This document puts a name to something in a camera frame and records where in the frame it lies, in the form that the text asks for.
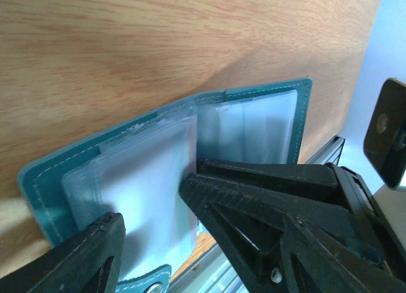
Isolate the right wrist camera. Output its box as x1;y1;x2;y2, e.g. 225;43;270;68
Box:
363;78;405;190

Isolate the teal leather card holder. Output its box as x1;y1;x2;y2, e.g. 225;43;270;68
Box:
17;78;312;292

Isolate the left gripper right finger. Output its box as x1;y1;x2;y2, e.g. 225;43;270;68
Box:
282;214;405;292

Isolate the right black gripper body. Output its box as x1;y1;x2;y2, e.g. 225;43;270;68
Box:
326;162;405;274

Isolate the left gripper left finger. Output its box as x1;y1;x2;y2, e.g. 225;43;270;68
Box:
1;212;126;292

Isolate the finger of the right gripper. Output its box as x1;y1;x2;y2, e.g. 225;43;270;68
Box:
180;174;352;283
197;159;339;205

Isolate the aluminium front rail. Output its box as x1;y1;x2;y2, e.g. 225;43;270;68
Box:
179;145;350;292

